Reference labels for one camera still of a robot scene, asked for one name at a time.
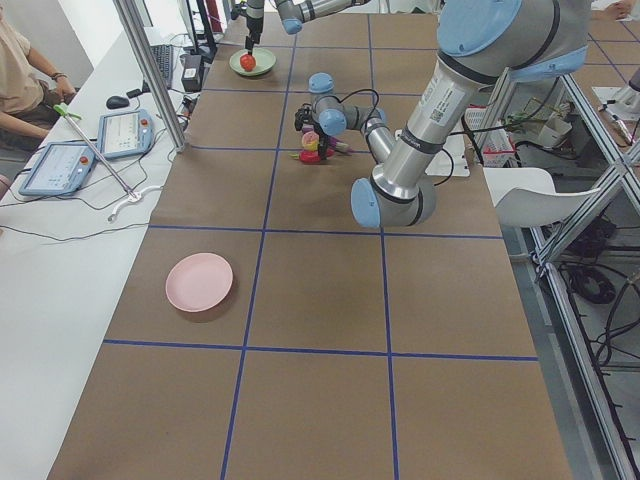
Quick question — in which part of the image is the black computer mouse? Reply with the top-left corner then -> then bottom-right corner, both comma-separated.
105,95 -> 130,110

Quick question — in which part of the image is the aluminium frame post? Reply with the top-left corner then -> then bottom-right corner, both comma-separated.
113,0 -> 186,153

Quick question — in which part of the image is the near teach pendant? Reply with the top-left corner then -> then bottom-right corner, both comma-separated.
19,142 -> 95,196

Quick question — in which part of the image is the white chair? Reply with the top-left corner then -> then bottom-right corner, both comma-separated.
483,167 -> 600,228

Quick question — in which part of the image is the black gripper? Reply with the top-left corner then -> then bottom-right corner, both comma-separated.
294,103 -> 331,161
244,0 -> 264,54

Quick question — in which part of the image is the seated person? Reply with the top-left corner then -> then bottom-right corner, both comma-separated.
1,18 -> 76,152

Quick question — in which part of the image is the white plastic basket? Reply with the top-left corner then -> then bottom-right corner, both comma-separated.
464,105 -> 516,168

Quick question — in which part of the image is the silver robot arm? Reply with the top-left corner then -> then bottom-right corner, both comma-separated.
308,0 -> 591,228
230,0 -> 367,55

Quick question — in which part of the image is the teach pendant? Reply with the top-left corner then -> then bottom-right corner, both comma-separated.
19,142 -> 95,196
97,109 -> 154,160

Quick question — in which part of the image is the peach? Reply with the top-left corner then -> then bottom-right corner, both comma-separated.
301,131 -> 319,152

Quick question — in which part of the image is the far teach pendant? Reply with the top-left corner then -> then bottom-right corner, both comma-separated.
97,109 -> 154,160

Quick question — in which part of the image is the purple eggplant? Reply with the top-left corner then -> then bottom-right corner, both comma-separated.
330,142 -> 354,155

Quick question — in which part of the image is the red pomegranate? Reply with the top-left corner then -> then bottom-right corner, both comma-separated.
239,53 -> 257,72

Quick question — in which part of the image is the pink plate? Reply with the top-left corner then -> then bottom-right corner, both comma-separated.
165,253 -> 234,313

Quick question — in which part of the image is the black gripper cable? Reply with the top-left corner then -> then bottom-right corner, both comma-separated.
339,88 -> 382,121

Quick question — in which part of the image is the green plate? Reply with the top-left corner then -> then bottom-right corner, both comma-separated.
229,48 -> 276,77

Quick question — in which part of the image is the red chili pepper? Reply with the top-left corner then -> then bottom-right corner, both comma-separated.
289,150 -> 325,164

